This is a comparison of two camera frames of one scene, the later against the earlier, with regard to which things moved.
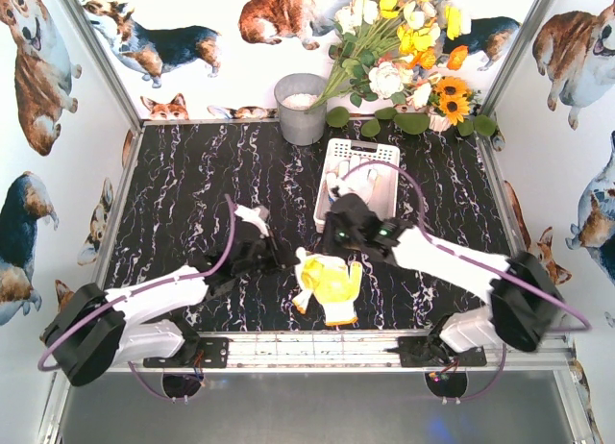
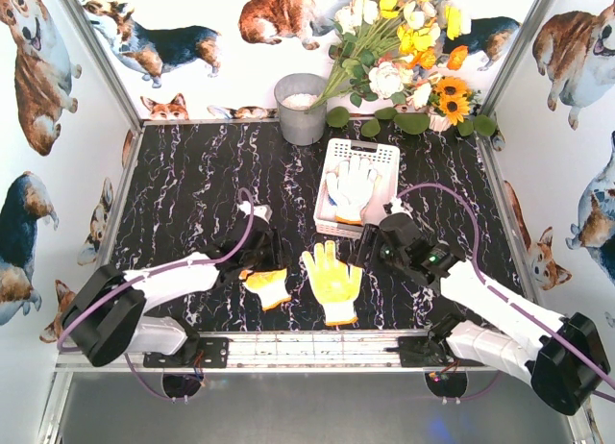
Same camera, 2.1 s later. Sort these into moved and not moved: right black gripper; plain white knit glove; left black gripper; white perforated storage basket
Moved: right black gripper
Not moved: plain white knit glove; left black gripper; white perforated storage basket
